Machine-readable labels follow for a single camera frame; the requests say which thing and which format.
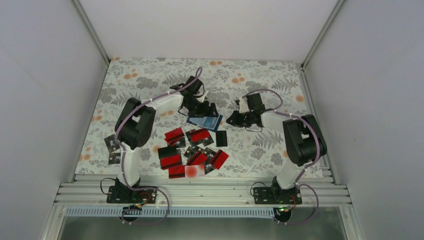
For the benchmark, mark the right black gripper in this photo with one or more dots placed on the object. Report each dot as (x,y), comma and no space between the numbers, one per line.
(233,122)

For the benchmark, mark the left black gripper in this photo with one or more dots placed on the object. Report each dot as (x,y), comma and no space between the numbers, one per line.
(203,112)

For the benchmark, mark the blue leather card holder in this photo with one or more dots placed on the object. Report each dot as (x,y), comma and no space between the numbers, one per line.
(210,123)

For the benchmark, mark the black card apart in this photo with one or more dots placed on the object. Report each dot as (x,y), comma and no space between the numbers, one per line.
(221,138)

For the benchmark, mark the white card with red circle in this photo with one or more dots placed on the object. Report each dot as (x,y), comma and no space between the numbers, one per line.
(194,171)

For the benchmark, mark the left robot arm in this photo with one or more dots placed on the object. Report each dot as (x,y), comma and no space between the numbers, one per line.
(135,124)

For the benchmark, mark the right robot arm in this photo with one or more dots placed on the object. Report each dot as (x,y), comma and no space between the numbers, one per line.
(304,141)

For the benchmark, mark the red card top centre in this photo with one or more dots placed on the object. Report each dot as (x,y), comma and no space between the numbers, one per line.
(199,136)

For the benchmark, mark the red card right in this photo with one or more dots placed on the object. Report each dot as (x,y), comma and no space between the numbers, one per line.
(219,159)

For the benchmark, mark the red card top left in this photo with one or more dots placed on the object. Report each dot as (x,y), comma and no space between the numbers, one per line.
(174,136)

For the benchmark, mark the red card pile centre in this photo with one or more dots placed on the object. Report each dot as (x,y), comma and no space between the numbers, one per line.
(197,158)

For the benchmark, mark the black card left pile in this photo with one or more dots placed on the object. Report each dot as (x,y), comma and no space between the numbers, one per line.
(168,151)

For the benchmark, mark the red card bottom left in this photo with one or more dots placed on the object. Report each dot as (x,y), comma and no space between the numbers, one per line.
(170,162)

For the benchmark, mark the red card bottom edge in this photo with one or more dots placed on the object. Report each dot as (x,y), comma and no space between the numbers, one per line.
(176,172)

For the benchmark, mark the black vip card far left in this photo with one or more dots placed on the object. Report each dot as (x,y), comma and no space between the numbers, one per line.
(111,144)

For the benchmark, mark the black vip card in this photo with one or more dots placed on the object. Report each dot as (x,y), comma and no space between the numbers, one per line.
(111,144)
(114,158)

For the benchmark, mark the floral table mat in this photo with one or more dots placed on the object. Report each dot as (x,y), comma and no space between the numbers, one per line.
(254,153)

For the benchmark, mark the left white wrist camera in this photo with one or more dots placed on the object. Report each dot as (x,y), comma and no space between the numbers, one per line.
(203,97)

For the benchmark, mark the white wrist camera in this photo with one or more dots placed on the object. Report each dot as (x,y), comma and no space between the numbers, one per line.
(203,97)
(242,105)

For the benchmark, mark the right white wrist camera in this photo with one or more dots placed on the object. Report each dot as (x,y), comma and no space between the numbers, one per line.
(242,105)

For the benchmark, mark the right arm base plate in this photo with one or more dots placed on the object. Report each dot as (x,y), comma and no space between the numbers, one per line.
(269,196)

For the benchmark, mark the white slotted cable duct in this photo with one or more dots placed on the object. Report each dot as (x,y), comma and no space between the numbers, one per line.
(173,212)

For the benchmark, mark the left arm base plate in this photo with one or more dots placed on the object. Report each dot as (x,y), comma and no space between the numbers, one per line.
(117,195)

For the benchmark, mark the aluminium frame rail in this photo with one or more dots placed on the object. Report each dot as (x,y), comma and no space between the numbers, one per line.
(222,194)

